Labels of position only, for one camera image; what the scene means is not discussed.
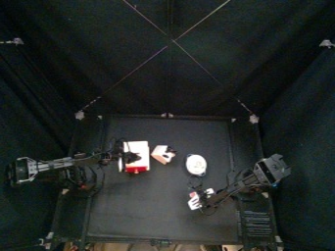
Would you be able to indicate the red and white box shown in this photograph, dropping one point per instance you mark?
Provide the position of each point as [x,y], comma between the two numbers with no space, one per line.
[138,157]

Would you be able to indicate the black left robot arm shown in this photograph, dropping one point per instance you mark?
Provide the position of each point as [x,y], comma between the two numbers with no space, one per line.
[49,165]

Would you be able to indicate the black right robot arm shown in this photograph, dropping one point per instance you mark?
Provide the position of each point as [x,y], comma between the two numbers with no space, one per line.
[249,183]

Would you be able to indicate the metal corner bracket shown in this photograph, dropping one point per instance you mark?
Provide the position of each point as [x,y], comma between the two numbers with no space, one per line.
[254,118]
[79,114]
[17,41]
[165,115]
[326,43]

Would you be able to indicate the black base plate white label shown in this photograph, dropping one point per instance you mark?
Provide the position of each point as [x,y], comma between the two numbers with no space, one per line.
[257,222]

